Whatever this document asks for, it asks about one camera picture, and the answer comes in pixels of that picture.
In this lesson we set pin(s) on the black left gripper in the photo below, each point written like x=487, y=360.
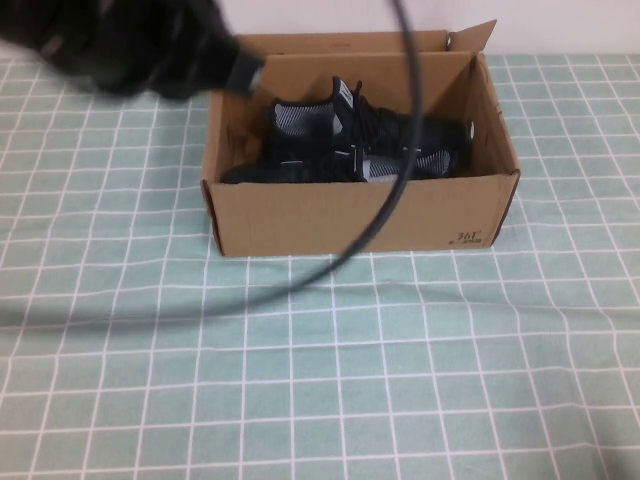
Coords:
x=165, y=45

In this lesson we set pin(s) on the black sneaker with tucked laces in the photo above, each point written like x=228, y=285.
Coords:
x=310, y=120

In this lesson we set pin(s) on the black sneaker with bow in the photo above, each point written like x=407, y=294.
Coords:
x=415, y=167

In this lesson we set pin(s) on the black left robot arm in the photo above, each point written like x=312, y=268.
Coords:
x=45, y=25

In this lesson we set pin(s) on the brown cardboard shoe box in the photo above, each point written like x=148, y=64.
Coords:
x=345, y=220

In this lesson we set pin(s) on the dark left wrist camera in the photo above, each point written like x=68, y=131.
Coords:
x=247, y=72

